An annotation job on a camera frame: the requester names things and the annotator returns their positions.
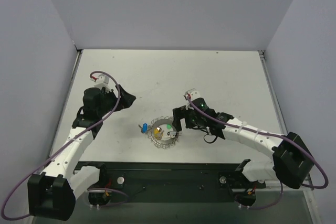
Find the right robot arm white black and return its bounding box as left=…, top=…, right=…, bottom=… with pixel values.
left=172, top=98, right=314, bottom=189

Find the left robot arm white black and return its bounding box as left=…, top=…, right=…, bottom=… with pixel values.
left=27, top=84, right=136, bottom=221

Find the yellow key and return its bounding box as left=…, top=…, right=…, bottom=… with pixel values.
left=154, top=127, right=164, bottom=140

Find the blue key tag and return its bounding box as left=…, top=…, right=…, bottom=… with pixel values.
left=138, top=123, right=148, bottom=134

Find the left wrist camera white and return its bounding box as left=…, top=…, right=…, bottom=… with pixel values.
left=90, top=74, right=109, bottom=89

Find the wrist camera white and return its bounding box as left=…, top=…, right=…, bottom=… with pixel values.
left=90, top=74, right=109, bottom=89
left=184, top=88, right=201, bottom=101

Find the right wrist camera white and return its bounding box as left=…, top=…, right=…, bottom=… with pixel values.
left=184, top=88, right=201, bottom=101

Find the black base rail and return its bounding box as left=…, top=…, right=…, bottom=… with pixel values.
left=75, top=161, right=266, bottom=206

